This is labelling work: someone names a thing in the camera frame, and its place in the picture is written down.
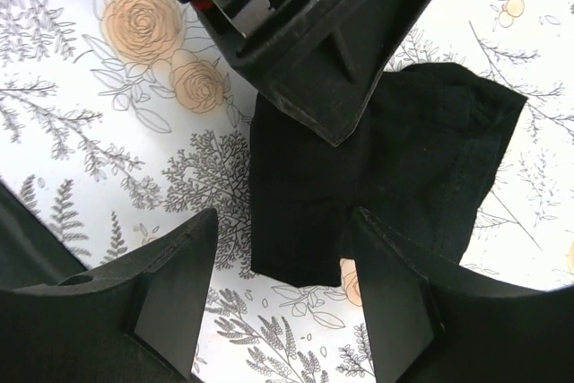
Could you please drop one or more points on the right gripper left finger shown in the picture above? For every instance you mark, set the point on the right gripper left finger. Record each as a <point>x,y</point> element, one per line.
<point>135,319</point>

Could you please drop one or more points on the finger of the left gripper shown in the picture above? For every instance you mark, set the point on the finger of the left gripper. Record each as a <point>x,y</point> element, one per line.
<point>318,61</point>

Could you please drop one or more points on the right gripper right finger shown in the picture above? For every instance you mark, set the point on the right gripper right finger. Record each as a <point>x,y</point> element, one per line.
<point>431,320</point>

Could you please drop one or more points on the black underwear beige waistband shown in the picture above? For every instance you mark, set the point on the black underwear beige waistband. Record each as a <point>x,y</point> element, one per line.
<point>422,159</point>

